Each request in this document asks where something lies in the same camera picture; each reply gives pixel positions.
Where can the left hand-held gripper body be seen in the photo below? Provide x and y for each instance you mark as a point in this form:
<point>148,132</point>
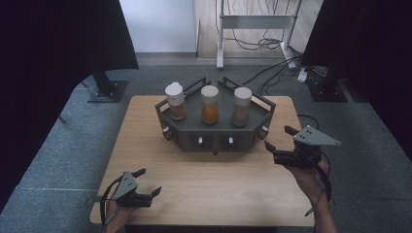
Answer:
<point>127,186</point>

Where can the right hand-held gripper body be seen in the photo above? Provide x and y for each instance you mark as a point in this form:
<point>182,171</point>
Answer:
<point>311,137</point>

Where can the glass bottle grey-brown spice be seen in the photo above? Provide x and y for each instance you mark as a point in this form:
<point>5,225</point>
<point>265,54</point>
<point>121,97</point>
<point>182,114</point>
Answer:
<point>241,113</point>

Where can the glass bottle orange spice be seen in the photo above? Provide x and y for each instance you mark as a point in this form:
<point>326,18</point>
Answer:
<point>210,113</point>

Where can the dark grey spice rack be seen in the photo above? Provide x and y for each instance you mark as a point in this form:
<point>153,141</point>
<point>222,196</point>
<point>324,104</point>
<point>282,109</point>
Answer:
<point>194,129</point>

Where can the flip-cap glass spice bottle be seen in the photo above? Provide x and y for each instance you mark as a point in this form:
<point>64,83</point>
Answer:
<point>175,93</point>

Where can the person's left hand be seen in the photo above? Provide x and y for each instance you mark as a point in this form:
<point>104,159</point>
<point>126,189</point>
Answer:
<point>116,215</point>

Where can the person's right hand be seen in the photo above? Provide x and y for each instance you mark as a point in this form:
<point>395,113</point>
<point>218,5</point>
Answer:
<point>307,183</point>

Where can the black stand with base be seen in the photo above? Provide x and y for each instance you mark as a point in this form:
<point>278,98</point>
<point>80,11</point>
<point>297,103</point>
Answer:
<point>327,92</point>
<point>108,92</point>

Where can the white power strip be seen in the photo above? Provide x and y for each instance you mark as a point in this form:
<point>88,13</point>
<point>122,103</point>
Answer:
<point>302,75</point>

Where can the thin stand leg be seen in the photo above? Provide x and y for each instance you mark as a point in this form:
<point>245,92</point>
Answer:
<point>61,119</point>
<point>83,84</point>

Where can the dark curtain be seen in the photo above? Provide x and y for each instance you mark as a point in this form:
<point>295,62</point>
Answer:
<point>372,48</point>
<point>48,64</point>

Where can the white metal stand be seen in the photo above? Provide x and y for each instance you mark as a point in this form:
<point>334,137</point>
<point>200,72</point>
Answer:
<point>256,22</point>

